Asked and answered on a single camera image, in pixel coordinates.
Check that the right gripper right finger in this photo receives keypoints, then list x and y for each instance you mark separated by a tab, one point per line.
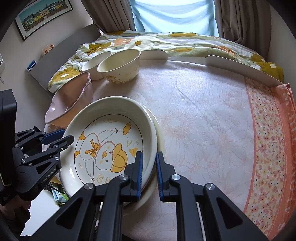
203	212

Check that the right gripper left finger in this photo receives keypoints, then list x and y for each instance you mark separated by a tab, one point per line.
95	212

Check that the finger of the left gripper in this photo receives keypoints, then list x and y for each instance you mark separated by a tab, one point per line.
34	137
34	172

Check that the yellow bear plate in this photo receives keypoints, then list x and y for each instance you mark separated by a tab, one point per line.
152	182

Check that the pink square bowl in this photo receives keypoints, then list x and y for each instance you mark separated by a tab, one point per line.
69	100

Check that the duck pattern plate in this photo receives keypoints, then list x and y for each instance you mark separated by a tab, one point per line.
107	135

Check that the white small bowl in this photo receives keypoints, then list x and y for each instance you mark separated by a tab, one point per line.
91	65

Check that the cream bowl with bear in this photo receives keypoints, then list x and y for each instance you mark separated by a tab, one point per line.
121	67

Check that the person's left hand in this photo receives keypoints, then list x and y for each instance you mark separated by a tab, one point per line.
16	213

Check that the blue white card box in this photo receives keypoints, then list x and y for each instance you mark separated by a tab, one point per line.
31	66

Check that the grey headboard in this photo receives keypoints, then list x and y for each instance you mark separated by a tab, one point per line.
48	65

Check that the small bear box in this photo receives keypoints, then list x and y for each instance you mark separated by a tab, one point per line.
47	49

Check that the pink floral tablecloth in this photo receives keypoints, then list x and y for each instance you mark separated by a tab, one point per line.
224	128

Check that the framed houses picture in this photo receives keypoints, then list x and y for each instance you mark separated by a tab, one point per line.
38	13

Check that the left brown curtain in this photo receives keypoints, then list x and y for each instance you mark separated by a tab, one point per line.
109	15

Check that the brown curtain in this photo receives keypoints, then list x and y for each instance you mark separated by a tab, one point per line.
109	15
246	22

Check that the floral green striped duvet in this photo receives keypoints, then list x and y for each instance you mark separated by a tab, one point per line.
184	44

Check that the right brown curtain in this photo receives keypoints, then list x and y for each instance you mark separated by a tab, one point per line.
246	22

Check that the light blue cloth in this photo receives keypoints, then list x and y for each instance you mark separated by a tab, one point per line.
175	16

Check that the white table rail left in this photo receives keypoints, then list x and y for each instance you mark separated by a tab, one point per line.
153	55

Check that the white table rail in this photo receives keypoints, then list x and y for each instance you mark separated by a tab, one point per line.
153	55
242	69

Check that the white table rail right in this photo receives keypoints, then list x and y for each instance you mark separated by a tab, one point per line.
242	69

